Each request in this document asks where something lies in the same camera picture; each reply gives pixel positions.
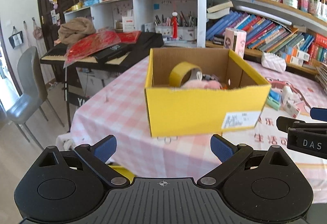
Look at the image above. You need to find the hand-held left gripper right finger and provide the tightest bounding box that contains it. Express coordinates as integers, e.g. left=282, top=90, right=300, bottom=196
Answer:
left=197, top=134, right=298, bottom=187

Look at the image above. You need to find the black rectangular case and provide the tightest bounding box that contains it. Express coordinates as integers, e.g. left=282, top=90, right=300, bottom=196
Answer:
left=94, top=43, right=131, bottom=62

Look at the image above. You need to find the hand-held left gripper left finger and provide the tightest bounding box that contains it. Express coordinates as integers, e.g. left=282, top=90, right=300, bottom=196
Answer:
left=32, top=134, right=131, bottom=188

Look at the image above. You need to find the black keyboard stand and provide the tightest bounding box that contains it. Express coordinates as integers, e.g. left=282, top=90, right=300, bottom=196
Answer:
left=63, top=67, right=106, bottom=134

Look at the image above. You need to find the beige cloth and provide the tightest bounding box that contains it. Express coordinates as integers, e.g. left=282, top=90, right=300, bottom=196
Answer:
left=57, top=17, right=97, bottom=46

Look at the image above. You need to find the small blue plastic object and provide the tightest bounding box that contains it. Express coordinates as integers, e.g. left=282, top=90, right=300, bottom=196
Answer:
left=268, top=90, right=281, bottom=102

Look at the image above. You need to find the lying thick book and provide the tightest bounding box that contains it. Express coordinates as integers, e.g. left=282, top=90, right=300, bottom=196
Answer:
left=207, top=1, right=233, bottom=13
left=206, top=8, right=230, bottom=20

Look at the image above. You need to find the white bookshelf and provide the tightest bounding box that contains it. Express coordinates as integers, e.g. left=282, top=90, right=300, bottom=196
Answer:
left=64, top=0, right=327, bottom=76

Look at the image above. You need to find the stack of papers and magazines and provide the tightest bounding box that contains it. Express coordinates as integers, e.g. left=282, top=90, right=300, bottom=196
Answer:
left=315, top=62, right=327, bottom=84

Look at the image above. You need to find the red tassel ornament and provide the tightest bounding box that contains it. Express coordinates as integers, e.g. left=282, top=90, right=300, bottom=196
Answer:
left=172, top=11, right=179, bottom=38

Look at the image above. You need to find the pink humidifier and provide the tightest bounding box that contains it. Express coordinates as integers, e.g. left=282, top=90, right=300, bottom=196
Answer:
left=224, top=28, right=247, bottom=57

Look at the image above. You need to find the white pen holder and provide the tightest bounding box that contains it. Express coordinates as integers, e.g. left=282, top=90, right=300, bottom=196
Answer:
left=177, top=11, right=197, bottom=41
left=155, top=15, right=173, bottom=37

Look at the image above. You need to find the small red white box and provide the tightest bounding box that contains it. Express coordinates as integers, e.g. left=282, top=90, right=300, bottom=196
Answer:
left=284, top=100, right=301, bottom=116

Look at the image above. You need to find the yellow tape roll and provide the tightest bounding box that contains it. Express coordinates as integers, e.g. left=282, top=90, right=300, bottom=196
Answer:
left=169, top=62, right=202, bottom=87

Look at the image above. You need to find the thick red book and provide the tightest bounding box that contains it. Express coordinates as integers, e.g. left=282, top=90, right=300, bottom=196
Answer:
left=314, top=32, right=327, bottom=48

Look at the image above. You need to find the white quilted purse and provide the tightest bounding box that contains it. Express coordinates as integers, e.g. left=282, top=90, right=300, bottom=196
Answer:
left=262, top=52, right=287, bottom=73

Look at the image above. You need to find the pink hanging bag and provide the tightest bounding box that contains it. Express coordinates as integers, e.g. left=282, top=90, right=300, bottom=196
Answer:
left=32, top=18, right=44, bottom=40

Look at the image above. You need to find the red standing dictionary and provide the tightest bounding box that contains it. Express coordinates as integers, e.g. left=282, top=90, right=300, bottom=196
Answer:
left=308, top=44, right=327, bottom=63

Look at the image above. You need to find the white paper roll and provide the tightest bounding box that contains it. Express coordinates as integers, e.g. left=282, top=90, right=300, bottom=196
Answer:
left=235, top=4, right=292, bottom=26

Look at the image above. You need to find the grey toy car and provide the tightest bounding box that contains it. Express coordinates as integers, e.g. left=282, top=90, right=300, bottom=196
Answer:
left=197, top=72, right=220, bottom=83

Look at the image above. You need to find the dark blue tote bag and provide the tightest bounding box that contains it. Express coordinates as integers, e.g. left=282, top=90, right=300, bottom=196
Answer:
left=8, top=26, right=24, bottom=49

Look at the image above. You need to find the white red card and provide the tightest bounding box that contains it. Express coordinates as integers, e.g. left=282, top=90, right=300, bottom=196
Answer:
left=122, top=16, right=135, bottom=31

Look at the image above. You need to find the pink pig plush toy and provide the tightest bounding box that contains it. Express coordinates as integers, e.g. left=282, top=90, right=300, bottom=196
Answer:
left=182, top=80, right=222, bottom=90

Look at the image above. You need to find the black electronic keyboard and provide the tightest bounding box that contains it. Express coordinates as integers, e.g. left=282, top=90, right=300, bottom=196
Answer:
left=40, top=32, right=164, bottom=72

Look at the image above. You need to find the yellow cardboard box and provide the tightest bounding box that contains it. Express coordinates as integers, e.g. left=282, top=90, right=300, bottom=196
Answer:
left=144, top=48, right=272, bottom=138

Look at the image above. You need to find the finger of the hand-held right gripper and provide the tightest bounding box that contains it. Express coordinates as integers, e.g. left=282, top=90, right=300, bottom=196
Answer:
left=277, top=116, right=327, bottom=132
left=310, top=108, right=327, bottom=121

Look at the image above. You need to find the pink checked printed tablecloth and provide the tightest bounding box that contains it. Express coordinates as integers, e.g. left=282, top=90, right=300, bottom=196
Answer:
left=56, top=54, right=327, bottom=204

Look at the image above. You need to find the white desk organiser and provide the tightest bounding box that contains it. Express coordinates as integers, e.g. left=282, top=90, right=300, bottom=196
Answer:
left=319, top=2, right=327, bottom=21

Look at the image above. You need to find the small red paper decoration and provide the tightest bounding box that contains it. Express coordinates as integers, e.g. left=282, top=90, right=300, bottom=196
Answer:
left=116, top=31, right=141, bottom=44

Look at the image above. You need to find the small white bottle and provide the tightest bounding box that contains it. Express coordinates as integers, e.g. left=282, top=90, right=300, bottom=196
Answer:
left=282, top=85, right=293, bottom=105

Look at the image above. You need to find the orange white box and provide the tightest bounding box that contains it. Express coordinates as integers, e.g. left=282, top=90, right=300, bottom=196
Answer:
left=280, top=52, right=304, bottom=66
left=286, top=45, right=311, bottom=62

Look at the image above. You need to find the green blue eraser toy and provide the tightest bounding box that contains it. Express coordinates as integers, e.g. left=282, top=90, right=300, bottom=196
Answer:
left=267, top=99, right=281, bottom=111

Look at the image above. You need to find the grey chair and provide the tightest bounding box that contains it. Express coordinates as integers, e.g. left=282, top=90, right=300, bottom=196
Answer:
left=6, top=46, right=64, bottom=150

